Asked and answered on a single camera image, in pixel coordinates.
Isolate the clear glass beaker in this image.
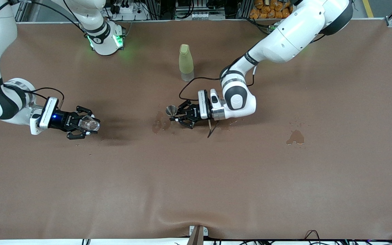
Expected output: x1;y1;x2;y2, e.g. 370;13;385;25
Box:
80;115;100;132

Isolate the spilled liquid puddle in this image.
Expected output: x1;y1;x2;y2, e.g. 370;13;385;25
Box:
152;112;173;134
286;130;305;146

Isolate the yellow-green bottle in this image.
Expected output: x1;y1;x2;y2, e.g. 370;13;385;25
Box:
179;44;195;82

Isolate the brown table cloth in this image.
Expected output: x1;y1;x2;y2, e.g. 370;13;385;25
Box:
0;19;392;241

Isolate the white power strip with plugs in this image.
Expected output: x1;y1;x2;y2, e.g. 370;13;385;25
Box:
109;3;149;21

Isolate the orange snack packets pile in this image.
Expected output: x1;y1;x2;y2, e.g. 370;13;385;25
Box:
249;0;295;19

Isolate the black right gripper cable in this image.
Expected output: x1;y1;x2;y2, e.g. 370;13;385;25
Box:
4;0;85;110

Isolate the metal table edge bracket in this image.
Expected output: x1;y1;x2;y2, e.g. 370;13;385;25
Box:
188;225;209;245

